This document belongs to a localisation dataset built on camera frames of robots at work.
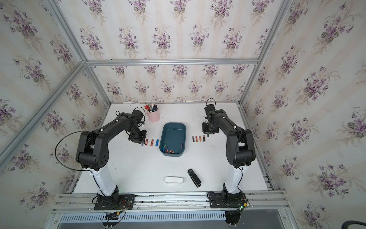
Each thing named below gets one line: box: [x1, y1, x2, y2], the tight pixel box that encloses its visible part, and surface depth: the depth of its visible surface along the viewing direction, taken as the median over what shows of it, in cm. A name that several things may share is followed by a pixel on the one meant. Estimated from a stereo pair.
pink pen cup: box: [145, 108, 161, 123], surface depth 104 cm
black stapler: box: [187, 168, 202, 188], surface depth 80 cm
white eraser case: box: [164, 176, 184, 184], surface depth 80 cm
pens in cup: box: [144, 101, 159, 113], surface depth 106 cm
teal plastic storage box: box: [159, 122, 187, 157], surface depth 98 cm
